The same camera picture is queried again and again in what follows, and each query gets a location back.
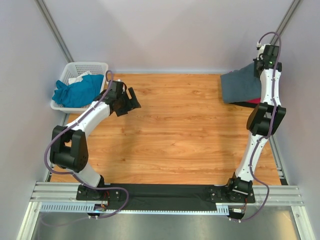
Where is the grey-blue t-shirt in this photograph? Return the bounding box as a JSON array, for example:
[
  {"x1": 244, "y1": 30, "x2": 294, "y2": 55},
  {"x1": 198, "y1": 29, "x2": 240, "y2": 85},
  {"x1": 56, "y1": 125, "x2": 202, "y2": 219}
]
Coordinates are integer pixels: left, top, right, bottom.
[{"x1": 220, "y1": 63, "x2": 261, "y2": 104}]

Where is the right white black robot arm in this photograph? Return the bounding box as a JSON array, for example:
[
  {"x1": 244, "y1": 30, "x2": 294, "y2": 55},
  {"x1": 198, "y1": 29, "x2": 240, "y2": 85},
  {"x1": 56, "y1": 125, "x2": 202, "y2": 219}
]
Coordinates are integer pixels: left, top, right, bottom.
[{"x1": 225, "y1": 43, "x2": 287, "y2": 202}]

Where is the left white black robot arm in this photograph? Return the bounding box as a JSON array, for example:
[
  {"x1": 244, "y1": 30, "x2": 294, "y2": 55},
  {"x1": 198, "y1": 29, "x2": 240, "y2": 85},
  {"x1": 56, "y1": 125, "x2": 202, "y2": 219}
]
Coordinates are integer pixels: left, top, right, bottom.
[{"x1": 44, "y1": 80, "x2": 141, "y2": 201}]

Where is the teal blue t-shirt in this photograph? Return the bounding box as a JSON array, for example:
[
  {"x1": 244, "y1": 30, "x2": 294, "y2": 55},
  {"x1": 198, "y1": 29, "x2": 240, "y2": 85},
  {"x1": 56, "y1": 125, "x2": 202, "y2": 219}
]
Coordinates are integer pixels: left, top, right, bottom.
[{"x1": 52, "y1": 74, "x2": 104, "y2": 108}]

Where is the folded magenta t-shirt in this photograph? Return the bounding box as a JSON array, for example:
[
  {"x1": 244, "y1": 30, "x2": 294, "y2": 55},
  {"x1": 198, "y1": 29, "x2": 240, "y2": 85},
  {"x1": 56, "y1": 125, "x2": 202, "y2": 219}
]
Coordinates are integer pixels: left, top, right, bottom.
[{"x1": 247, "y1": 98, "x2": 261, "y2": 105}]

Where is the white t-shirt in basket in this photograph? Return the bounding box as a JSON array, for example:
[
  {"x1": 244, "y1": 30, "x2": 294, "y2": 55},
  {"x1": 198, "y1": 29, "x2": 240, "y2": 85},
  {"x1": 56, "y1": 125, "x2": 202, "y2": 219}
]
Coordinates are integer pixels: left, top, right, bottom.
[{"x1": 68, "y1": 71, "x2": 92, "y2": 85}]

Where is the folded black t-shirt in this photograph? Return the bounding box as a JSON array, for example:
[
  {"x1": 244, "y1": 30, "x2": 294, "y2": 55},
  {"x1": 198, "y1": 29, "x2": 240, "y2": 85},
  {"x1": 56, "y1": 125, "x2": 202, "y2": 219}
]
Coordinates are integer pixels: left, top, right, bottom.
[{"x1": 231, "y1": 102, "x2": 258, "y2": 109}]

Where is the white plastic laundry basket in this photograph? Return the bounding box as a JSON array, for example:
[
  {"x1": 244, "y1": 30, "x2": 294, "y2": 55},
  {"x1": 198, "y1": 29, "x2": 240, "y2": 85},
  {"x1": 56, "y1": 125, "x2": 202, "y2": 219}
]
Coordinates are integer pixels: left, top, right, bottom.
[{"x1": 50, "y1": 61, "x2": 109, "y2": 114}]

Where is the black base cloth strip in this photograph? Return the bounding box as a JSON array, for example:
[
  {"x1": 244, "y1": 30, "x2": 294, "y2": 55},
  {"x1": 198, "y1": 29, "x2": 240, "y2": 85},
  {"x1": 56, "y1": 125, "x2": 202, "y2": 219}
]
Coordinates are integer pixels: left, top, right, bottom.
[{"x1": 110, "y1": 183, "x2": 217, "y2": 211}]

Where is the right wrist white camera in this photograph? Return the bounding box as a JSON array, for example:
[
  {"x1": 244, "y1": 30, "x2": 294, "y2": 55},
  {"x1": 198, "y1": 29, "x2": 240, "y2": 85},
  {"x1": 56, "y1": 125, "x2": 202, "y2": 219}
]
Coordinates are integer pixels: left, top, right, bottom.
[{"x1": 256, "y1": 42, "x2": 265, "y2": 60}]

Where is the right aluminium corner post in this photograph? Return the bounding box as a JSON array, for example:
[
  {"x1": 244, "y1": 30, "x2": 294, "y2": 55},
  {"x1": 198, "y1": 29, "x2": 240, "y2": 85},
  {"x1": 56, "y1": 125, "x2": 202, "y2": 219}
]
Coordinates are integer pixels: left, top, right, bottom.
[{"x1": 276, "y1": 0, "x2": 303, "y2": 36}]

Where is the aluminium corner post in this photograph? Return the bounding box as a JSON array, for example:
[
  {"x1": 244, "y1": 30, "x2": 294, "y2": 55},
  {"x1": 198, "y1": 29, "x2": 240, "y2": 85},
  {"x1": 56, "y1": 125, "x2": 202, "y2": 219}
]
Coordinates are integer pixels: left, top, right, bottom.
[
  {"x1": 34, "y1": 0, "x2": 74, "y2": 63},
  {"x1": 276, "y1": 0, "x2": 303, "y2": 36}
]

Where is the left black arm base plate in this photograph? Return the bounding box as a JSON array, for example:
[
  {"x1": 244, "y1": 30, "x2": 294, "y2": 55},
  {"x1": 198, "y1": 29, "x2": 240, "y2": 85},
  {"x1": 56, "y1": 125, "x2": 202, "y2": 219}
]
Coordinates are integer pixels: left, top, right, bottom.
[{"x1": 76, "y1": 185, "x2": 121, "y2": 201}]

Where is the aluminium front rail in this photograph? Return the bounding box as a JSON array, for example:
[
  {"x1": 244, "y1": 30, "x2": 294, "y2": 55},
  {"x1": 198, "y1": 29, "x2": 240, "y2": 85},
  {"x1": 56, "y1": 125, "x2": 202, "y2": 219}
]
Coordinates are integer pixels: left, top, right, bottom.
[{"x1": 29, "y1": 182, "x2": 305, "y2": 207}]

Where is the left aluminium corner post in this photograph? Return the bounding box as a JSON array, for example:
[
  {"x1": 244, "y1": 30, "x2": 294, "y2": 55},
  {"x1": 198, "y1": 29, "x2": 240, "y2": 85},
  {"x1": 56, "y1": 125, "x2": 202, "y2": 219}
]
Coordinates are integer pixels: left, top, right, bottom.
[{"x1": 34, "y1": 0, "x2": 74, "y2": 63}]

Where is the white slotted cable duct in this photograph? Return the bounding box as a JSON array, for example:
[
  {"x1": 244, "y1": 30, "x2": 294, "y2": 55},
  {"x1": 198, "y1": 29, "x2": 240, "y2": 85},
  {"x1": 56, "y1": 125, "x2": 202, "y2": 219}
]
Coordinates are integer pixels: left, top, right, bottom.
[{"x1": 39, "y1": 202, "x2": 229, "y2": 216}]

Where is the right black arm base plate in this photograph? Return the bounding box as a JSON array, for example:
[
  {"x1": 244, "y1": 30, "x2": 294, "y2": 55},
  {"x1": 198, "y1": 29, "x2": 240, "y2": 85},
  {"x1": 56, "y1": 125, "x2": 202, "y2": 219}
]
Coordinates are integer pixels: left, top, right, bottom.
[{"x1": 206, "y1": 185, "x2": 256, "y2": 204}]

